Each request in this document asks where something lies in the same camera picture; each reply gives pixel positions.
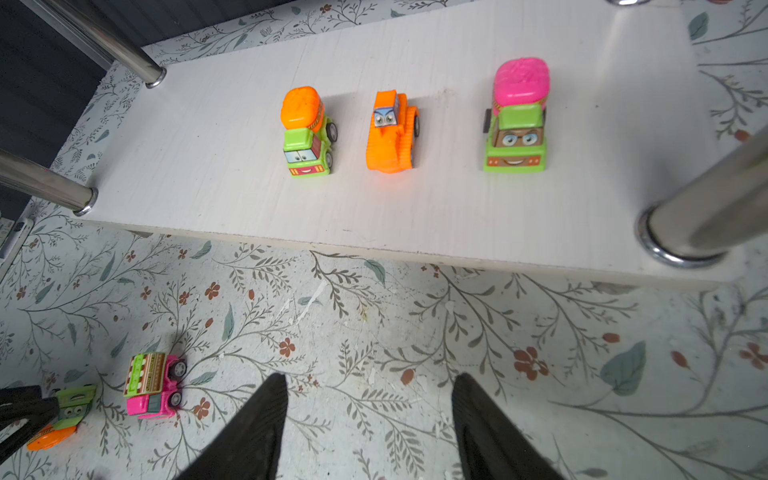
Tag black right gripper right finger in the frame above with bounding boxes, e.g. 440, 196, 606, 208
451, 373, 561, 480

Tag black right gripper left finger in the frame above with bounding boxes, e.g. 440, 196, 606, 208
179, 373, 289, 480

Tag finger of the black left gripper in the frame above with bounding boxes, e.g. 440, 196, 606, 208
0, 386, 60, 463

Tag orange toy bulldozer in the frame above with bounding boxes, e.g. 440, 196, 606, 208
366, 90, 420, 174

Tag orange green mixer toy truck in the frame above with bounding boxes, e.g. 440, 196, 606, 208
280, 86, 338, 178

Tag white two-tier shelf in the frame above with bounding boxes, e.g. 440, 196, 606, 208
1, 1, 767, 284

